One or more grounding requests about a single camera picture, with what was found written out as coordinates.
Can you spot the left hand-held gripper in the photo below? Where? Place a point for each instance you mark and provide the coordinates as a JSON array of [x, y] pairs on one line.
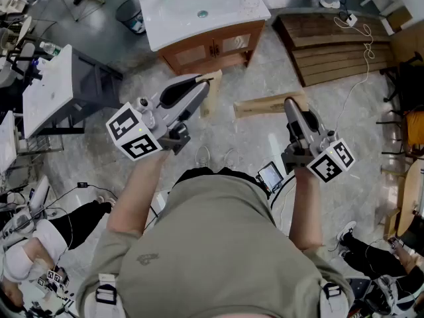
[[139, 146]]

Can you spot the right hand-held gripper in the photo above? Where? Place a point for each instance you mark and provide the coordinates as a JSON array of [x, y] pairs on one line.
[[331, 164]]

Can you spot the person's left forearm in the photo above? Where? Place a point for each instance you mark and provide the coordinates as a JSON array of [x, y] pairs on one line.
[[139, 194]]

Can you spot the person's right forearm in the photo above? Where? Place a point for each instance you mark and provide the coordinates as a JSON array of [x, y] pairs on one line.
[[304, 210]]

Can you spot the wooden vanity cabinet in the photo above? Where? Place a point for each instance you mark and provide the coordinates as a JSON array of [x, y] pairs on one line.
[[205, 50]]

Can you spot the person's left shoe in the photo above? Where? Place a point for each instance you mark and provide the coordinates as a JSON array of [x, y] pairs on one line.
[[202, 157]]

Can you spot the person's shoe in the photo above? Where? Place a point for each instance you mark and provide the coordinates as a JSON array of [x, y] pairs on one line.
[[232, 159], [202, 157]]

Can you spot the small black monitor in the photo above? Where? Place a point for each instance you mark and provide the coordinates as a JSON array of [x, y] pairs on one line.
[[271, 176]]

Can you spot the white sink basin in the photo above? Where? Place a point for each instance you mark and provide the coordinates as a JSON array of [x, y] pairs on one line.
[[185, 28]]

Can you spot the wooden plank platform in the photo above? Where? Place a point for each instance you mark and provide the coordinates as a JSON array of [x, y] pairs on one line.
[[331, 55]]

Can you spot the person's right shoe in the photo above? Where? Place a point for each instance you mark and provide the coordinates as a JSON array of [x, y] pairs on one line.
[[232, 159]]

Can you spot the person's legs in black shorts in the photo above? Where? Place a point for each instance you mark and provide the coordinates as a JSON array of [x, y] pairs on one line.
[[245, 177]]

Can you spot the round sink drain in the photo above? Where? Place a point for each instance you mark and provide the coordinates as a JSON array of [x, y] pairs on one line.
[[202, 14]]

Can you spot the grey cabinet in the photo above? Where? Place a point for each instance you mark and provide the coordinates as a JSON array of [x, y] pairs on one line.
[[89, 81]]

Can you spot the black mesh waste bin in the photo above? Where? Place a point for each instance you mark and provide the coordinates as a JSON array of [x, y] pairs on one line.
[[127, 12]]

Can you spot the orange stool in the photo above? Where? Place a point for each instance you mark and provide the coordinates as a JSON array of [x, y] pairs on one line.
[[415, 128]]

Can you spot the white power adapter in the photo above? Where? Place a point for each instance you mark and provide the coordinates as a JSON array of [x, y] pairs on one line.
[[351, 18]]

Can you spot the black chair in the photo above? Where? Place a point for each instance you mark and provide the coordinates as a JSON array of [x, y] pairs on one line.
[[409, 75]]

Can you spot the round wooden table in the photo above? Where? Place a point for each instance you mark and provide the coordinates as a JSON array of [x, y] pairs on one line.
[[410, 197]]

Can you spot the white marble counter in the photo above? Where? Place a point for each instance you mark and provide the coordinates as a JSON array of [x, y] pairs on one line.
[[6, 141], [46, 94]]

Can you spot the clear water bottle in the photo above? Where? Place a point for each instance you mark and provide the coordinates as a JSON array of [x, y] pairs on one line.
[[49, 47]]

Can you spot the person's olive shirt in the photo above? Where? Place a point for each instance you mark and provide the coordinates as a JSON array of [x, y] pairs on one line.
[[215, 243]]

